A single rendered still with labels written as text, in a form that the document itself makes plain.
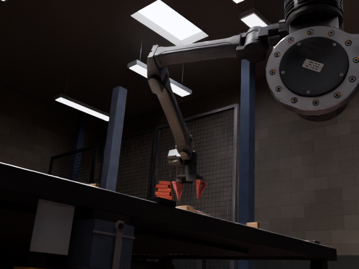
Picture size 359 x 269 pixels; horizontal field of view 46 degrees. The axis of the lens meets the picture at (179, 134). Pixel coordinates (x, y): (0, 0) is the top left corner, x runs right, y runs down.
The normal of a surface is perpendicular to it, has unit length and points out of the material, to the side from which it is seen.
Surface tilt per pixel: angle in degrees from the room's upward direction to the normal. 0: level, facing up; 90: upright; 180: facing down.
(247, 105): 90
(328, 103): 90
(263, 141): 90
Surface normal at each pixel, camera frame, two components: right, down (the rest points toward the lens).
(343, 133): -0.67, -0.29
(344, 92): -0.38, -0.34
